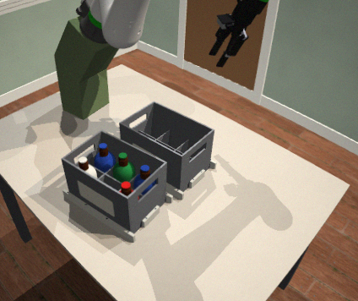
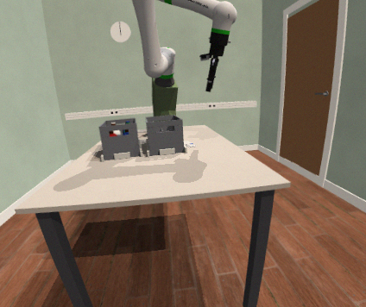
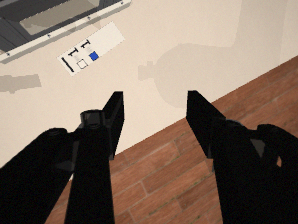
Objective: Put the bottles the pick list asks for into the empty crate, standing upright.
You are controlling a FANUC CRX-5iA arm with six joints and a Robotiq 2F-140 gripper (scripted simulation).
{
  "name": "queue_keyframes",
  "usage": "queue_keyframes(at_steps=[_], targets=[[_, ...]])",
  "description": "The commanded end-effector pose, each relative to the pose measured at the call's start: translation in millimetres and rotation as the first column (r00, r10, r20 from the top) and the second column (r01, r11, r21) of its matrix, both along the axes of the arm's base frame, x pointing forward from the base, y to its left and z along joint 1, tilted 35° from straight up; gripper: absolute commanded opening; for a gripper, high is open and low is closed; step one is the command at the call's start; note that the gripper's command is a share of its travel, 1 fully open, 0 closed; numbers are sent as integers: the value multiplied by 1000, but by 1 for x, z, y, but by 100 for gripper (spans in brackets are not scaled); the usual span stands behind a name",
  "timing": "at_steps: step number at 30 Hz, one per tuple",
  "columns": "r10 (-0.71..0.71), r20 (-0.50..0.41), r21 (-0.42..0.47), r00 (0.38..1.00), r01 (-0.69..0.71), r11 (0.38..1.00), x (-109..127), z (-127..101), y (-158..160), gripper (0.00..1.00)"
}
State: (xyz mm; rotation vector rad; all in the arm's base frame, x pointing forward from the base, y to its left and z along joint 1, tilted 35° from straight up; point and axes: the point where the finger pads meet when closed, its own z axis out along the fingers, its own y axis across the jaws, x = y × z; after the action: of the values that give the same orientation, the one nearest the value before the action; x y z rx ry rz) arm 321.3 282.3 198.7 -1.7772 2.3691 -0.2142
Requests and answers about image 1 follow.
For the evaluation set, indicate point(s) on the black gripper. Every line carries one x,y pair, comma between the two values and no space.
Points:
238,35

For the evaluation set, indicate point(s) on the grey divided crate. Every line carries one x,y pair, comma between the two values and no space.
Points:
184,143
127,211

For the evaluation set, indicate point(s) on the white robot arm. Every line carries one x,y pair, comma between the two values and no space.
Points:
122,27

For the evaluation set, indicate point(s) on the red bottle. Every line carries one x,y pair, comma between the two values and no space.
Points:
126,189

